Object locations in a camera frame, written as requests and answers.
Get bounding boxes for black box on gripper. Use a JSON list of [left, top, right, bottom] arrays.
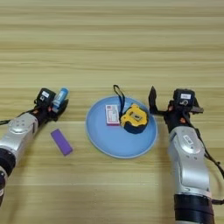
[[172, 88, 196, 107], [36, 87, 57, 108]]

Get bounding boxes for blue glue stick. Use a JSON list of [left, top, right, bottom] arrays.
[[52, 87, 70, 114]]

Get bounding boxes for purple rectangular block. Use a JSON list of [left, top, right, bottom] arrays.
[[50, 128, 74, 158]]

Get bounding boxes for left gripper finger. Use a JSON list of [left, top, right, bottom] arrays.
[[52, 98, 70, 121]]

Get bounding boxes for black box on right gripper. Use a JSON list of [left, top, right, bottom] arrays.
[[172, 88, 196, 107]]

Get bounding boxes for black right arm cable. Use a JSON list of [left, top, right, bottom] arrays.
[[188, 113, 224, 205]]

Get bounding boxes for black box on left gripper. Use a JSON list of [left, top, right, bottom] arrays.
[[36, 87, 57, 108]]

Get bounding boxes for red and white small box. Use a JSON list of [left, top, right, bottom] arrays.
[[104, 103, 122, 127]]

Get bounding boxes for blue round plate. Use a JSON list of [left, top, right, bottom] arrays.
[[85, 95, 158, 159]]

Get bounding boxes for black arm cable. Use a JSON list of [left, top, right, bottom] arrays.
[[188, 113, 224, 205], [0, 108, 35, 125]]

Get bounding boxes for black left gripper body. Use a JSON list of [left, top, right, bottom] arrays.
[[31, 101, 60, 123]]

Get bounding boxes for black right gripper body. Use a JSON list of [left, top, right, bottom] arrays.
[[163, 100, 200, 132]]

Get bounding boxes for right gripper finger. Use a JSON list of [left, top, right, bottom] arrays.
[[192, 98, 205, 115], [147, 86, 168, 116]]

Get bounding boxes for yellow tape measure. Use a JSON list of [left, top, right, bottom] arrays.
[[113, 84, 150, 136]]

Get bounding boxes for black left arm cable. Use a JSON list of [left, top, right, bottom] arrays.
[[0, 108, 35, 125]]

